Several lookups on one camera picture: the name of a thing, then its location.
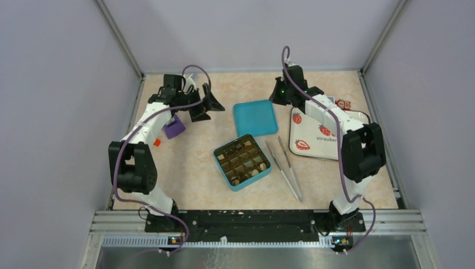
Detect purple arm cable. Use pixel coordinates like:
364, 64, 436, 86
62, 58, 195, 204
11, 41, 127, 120
111, 64, 212, 256
281, 45, 377, 255

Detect metal frame rail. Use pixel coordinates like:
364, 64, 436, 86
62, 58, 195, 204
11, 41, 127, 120
81, 210, 439, 268

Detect metal tongs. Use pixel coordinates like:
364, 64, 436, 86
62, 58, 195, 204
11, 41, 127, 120
265, 136, 304, 203

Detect red dice block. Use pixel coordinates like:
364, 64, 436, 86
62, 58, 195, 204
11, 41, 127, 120
335, 99, 351, 110

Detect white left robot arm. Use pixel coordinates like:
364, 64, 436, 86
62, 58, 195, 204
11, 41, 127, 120
108, 74, 217, 232

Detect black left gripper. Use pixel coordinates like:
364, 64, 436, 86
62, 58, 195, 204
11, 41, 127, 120
176, 83, 224, 122

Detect strawberry print tray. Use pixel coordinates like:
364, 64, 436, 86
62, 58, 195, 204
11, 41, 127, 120
288, 105, 372, 162

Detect teal chocolate box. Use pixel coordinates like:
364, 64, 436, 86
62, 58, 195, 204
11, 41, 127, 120
213, 134, 272, 192

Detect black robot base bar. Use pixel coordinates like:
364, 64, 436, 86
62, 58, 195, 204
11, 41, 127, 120
145, 210, 366, 243

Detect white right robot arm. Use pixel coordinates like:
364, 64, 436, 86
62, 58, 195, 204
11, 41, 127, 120
269, 63, 386, 231

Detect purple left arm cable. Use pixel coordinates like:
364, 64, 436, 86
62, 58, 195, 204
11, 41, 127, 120
111, 64, 212, 256

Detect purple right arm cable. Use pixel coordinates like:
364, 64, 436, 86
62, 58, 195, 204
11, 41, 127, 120
281, 45, 377, 255

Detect teal box lid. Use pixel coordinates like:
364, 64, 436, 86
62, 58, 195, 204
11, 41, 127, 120
232, 100, 278, 137

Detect purple box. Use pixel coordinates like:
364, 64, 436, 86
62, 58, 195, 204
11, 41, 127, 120
162, 114, 186, 140

